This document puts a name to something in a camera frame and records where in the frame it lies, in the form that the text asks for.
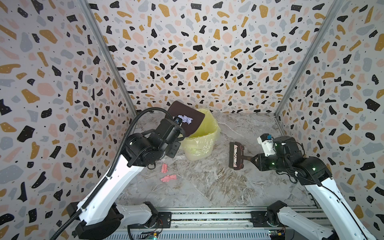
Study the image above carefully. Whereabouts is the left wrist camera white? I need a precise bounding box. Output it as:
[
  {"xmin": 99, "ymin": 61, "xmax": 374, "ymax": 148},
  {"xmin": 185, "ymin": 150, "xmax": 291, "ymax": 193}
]
[{"xmin": 174, "ymin": 117, "xmax": 183, "ymax": 126}]

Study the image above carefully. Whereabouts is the purple paper scrap lower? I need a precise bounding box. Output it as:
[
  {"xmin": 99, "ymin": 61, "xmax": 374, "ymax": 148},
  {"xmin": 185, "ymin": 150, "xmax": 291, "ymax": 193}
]
[{"xmin": 178, "ymin": 115, "xmax": 193, "ymax": 125}]

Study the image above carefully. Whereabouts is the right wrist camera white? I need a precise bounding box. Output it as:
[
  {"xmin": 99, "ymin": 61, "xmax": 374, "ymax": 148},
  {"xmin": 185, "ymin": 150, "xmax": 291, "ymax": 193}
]
[{"xmin": 257, "ymin": 134, "xmax": 276, "ymax": 157}]

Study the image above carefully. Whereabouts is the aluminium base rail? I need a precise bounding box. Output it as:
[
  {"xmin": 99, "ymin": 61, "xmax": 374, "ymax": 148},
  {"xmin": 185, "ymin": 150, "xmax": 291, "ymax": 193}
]
[{"xmin": 106, "ymin": 207, "xmax": 338, "ymax": 240}]

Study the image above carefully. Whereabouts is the brown dustpan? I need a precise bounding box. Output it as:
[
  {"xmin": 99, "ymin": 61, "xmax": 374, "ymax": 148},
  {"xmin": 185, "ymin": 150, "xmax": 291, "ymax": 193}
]
[{"xmin": 168, "ymin": 101, "xmax": 205, "ymax": 138}]

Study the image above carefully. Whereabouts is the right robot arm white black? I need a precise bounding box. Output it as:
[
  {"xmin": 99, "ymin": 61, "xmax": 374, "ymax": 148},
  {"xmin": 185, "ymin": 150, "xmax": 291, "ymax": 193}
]
[{"xmin": 250, "ymin": 134, "xmax": 375, "ymax": 240}]

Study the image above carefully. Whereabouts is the brown cartoon face brush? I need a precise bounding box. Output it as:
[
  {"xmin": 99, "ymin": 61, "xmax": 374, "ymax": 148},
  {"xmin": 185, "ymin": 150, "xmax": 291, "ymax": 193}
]
[{"xmin": 229, "ymin": 142, "xmax": 254, "ymax": 171}]

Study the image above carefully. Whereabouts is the pink paper scrap middle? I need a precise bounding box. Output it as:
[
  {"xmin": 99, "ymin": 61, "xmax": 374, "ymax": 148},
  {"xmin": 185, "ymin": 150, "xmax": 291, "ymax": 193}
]
[{"xmin": 161, "ymin": 164, "xmax": 168, "ymax": 174}]

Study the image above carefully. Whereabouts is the pink paper scrap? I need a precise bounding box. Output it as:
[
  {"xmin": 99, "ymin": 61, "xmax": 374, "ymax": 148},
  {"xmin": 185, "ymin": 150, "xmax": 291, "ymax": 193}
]
[
  {"xmin": 161, "ymin": 175, "xmax": 177, "ymax": 183},
  {"xmin": 161, "ymin": 164, "xmax": 168, "ymax": 174}
]

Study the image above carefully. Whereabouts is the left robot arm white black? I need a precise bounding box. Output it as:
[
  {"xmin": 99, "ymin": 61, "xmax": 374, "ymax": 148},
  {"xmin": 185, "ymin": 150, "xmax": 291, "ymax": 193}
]
[{"xmin": 67, "ymin": 117, "xmax": 185, "ymax": 240}]

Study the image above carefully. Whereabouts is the bin with yellow bag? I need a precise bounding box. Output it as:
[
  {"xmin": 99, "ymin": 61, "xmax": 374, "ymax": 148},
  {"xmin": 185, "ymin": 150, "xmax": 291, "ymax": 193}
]
[{"xmin": 181, "ymin": 109, "xmax": 221, "ymax": 161}]

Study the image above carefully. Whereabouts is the black corrugated cable conduit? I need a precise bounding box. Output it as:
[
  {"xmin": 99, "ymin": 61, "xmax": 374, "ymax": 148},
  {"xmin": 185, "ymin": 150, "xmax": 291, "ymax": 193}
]
[{"xmin": 49, "ymin": 107, "xmax": 175, "ymax": 240}]

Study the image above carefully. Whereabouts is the pink paper scrap lower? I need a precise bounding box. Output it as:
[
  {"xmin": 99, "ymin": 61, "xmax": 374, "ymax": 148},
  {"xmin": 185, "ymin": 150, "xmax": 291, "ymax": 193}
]
[{"xmin": 161, "ymin": 175, "xmax": 177, "ymax": 183}]

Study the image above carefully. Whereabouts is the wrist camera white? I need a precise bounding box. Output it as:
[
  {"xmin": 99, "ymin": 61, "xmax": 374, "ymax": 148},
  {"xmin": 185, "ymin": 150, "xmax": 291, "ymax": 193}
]
[
  {"xmin": 257, "ymin": 134, "xmax": 276, "ymax": 157},
  {"xmin": 174, "ymin": 117, "xmax": 183, "ymax": 126}
]

